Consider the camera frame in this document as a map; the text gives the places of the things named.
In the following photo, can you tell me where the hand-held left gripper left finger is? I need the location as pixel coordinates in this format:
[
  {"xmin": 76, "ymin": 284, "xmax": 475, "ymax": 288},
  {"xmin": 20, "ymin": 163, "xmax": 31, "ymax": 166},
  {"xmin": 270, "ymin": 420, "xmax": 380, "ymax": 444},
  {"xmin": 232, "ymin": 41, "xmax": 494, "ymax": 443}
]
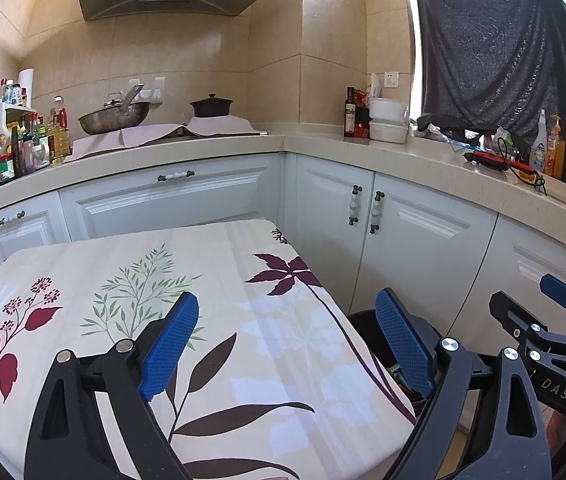
[{"xmin": 24, "ymin": 291, "xmax": 200, "ymax": 480}]

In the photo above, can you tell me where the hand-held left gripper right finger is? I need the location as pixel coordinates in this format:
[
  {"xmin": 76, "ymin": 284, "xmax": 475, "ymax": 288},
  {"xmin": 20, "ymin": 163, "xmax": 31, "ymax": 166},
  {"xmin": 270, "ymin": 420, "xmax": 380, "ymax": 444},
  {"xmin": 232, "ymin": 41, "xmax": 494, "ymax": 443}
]
[{"xmin": 374, "ymin": 288, "xmax": 554, "ymax": 480}]

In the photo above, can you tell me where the black trash bin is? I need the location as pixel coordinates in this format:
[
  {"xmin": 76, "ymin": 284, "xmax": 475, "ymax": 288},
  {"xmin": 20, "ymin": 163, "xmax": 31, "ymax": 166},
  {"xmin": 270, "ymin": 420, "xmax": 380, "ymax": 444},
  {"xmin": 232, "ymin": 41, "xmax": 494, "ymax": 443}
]
[{"xmin": 347, "ymin": 309, "xmax": 494, "ymax": 408}]

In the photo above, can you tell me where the floral tablecloth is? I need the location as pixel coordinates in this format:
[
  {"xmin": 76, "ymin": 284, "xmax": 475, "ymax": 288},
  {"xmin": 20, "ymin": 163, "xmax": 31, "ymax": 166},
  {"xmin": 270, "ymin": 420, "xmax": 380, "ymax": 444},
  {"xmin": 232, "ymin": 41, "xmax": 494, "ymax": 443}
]
[{"xmin": 0, "ymin": 217, "xmax": 416, "ymax": 480}]

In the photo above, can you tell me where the orange pump bottle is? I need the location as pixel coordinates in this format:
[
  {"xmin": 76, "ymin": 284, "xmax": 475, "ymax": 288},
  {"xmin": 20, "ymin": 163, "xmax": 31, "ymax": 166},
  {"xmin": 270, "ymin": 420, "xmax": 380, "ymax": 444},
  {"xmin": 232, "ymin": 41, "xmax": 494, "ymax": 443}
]
[{"xmin": 545, "ymin": 114, "xmax": 566, "ymax": 179}]

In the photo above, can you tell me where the white spray bottle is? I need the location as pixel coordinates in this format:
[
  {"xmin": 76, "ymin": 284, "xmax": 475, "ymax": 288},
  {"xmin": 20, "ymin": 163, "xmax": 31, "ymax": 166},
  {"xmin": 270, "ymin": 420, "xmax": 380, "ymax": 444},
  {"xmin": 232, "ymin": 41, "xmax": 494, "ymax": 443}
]
[{"xmin": 529, "ymin": 109, "xmax": 548, "ymax": 172}]

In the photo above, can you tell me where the white kitchen cabinet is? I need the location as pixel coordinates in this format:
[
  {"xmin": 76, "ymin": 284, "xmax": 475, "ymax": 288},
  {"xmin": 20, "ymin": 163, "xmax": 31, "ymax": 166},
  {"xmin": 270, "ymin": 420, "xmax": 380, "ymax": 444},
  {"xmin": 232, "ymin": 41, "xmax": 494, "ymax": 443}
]
[{"xmin": 0, "ymin": 135, "xmax": 566, "ymax": 341}]

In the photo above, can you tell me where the red power strip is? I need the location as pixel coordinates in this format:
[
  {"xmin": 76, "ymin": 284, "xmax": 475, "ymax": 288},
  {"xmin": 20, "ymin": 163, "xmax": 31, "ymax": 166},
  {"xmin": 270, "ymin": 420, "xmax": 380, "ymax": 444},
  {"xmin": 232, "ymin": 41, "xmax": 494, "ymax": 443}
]
[{"xmin": 464, "ymin": 150, "xmax": 526, "ymax": 172}]

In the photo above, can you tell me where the beige stove cover cloth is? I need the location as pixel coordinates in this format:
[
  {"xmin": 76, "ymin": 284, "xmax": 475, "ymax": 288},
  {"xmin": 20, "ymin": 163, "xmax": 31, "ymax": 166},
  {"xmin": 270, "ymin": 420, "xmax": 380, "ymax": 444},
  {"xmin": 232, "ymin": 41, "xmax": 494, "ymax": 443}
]
[{"xmin": 65, "ymin": 116, "xmax": 268, "ymax": 163}]

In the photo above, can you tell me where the white lidded container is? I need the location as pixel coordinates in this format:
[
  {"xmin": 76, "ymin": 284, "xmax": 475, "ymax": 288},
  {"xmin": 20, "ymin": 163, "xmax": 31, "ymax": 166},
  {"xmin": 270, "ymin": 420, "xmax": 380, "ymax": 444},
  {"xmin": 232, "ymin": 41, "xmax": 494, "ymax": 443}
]
[
  {"xmin": 369, "ymin": 98, "xmax": 410, "ymax": 123},
  {"xmin": 369, "ymin": 120, "xmax": 408, "ymax": 143}
]

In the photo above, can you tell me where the red packet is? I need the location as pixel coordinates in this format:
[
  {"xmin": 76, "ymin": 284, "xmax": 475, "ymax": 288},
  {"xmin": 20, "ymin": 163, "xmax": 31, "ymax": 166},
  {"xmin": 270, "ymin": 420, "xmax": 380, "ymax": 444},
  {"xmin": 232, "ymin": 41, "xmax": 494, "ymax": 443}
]
[{"xmin": 354, "ymin": 89, "xmax": 371, "ymax": 139}]

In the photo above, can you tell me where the steel wok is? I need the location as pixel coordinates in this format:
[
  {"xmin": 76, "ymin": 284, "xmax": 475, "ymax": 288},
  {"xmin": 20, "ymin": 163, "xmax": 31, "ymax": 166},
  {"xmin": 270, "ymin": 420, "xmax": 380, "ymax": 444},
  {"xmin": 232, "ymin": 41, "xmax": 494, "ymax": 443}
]
[{"xmin": 78, "ymin": 83, "xmax": 152, "ymax": 136}]

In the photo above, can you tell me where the yellow cooking oil bottle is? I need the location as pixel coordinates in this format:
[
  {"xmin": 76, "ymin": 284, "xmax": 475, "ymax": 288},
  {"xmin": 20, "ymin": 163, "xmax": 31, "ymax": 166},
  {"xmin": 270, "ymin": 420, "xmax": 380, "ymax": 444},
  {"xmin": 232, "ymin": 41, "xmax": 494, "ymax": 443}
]
[{"xmin": 45, "ymin": 95, "xmax": 72, "ymax": 163}]

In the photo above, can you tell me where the dark olive oil bottle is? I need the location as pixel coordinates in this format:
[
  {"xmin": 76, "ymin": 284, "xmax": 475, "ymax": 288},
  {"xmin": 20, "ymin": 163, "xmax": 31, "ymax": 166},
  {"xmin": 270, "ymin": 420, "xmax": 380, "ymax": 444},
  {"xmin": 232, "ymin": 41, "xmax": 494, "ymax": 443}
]
[{"xmin": 344, "ymin": 86, "xmax": 356, "ymax": 138}]

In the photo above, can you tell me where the black lidded pot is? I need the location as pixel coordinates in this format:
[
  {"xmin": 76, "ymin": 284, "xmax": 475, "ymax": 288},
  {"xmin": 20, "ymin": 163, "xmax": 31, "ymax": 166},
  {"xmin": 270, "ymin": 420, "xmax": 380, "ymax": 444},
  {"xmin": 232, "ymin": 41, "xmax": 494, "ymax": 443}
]
[{"xmin": 190, "ymin": 93, "xmax": 234, "ymax": 119}]

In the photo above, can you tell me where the cluster of condiment bottles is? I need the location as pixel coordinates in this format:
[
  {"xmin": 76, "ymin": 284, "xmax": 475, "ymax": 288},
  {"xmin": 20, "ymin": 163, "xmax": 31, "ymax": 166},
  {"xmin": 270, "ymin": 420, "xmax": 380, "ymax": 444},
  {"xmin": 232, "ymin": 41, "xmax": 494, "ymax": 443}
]
[{"xmin": 0, "ymin": 67, "xmax": 71, "ymax": 196}]

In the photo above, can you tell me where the dark curtain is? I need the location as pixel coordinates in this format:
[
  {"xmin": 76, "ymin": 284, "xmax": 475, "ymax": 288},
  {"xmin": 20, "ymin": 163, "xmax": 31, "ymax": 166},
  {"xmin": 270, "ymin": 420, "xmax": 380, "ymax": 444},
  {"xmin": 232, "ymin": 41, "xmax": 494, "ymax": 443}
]
[{"xmin": 409, "ymin": 0, "xmax": 566, "ymax": 136}]

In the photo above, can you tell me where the white paper towel roll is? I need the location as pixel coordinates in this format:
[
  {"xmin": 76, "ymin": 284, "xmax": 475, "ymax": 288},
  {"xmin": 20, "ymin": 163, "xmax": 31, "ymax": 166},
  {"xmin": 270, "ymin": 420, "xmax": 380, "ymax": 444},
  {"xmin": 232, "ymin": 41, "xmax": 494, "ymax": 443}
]
[{"xmin": 18, "ymin": 67, "xmax": 35, "ymax": 109}]

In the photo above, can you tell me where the black cable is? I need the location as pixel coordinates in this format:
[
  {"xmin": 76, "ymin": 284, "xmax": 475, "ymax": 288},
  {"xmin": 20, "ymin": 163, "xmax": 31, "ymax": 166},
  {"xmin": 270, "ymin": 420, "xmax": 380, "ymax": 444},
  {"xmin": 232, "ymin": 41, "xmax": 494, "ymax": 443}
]
[{"xmin": 495, "ymin": 137, "xmax": 548, "ymax": 196}]

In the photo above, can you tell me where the wide white wall socket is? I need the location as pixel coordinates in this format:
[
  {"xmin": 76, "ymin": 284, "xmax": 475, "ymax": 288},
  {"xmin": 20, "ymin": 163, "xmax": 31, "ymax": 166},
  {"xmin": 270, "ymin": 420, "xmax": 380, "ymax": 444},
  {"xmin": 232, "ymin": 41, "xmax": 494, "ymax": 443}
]
[{"xmin": 129, "ymin": 76, "xmax": 166, "ymax": 106}]

